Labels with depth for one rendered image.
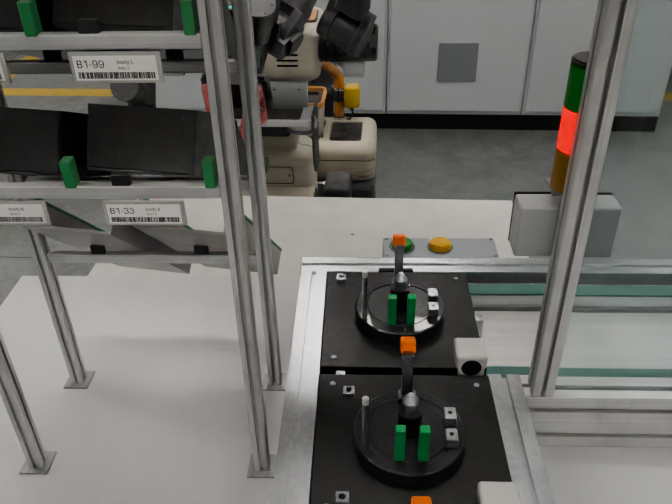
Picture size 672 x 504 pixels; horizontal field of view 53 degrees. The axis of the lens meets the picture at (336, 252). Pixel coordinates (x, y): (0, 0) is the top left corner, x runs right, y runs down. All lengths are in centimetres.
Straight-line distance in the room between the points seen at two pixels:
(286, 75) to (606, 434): 107
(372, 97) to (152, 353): 310
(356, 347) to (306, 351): 8
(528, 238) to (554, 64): 334
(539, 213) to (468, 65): 326
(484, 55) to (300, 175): 244
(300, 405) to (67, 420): 38
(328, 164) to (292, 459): 129
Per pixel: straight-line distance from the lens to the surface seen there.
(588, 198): 82
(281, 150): 180
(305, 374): 101
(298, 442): 92
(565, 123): 81
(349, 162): 205
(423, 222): 155
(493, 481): 87
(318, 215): 157
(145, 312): 133
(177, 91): 431
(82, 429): 114
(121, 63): 70
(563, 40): 414
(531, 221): 86
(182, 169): 78
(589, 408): 104
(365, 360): 100
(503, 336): 115
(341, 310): 109
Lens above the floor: 164
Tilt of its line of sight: 33 degrees down
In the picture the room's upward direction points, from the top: 1 degrees counter-clockwise
